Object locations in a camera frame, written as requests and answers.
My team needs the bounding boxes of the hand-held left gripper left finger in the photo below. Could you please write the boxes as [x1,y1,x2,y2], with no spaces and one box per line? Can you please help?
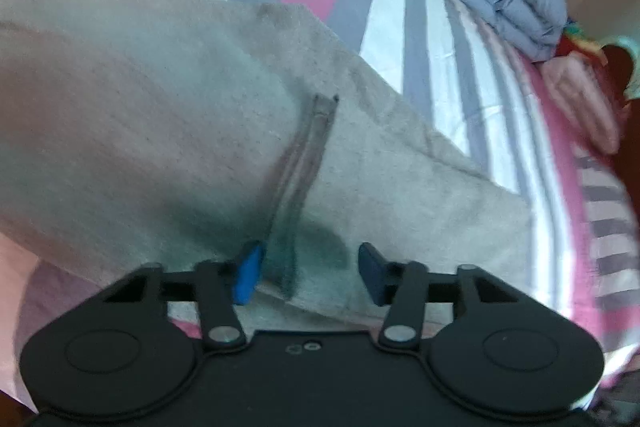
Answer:
[102,241,266,353]

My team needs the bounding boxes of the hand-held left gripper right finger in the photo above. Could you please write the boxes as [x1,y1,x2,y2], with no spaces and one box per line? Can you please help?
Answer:
[358,242,526,352]

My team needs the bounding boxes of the grey pants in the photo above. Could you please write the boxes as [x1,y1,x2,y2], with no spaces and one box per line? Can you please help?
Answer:
[0,0,533,328]

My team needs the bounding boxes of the grey striped pillow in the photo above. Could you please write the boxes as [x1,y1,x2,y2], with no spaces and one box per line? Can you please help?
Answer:
[570,152,640,313]

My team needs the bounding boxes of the folded pink blanket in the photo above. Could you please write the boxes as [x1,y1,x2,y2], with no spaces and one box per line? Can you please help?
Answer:
[540,57,623,155]

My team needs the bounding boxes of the red and white headboard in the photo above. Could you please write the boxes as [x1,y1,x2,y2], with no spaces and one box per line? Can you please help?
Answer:
[597,34,640,208]

